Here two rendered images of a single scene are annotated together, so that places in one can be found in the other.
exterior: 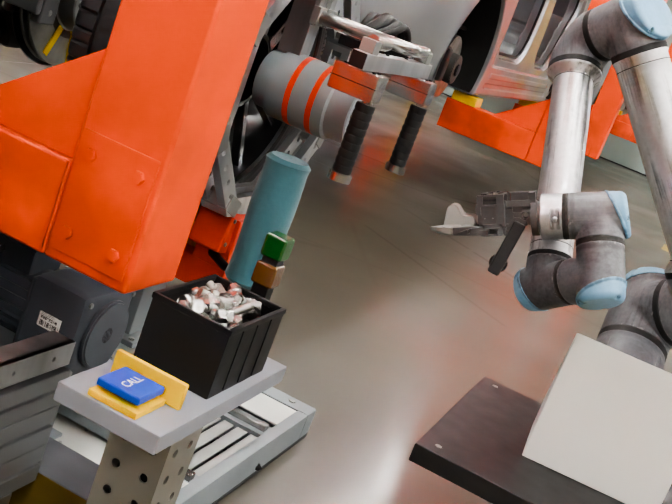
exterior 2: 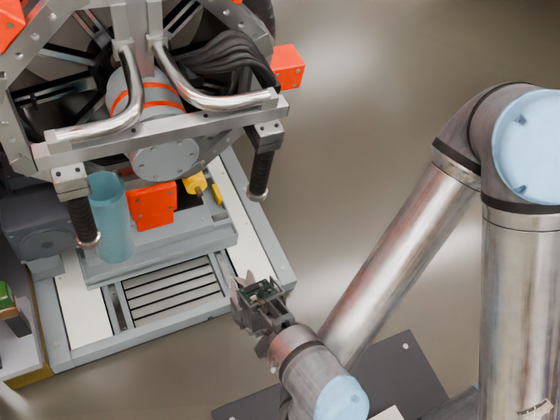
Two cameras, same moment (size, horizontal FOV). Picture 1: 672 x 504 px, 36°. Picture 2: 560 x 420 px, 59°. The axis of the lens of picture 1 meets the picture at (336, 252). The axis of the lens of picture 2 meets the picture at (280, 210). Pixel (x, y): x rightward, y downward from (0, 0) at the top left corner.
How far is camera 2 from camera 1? 186 cm
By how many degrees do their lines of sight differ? 49
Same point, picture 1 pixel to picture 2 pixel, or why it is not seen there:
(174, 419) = not seen: outside the picture
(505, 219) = (259, 325)
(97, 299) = (19, 230)
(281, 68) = (109, 93)
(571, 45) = (452, 132)
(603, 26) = (477, 136)
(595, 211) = (300, 400)
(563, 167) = (362, 292)
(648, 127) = (484, 307)
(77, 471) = not seen: hidden behind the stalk
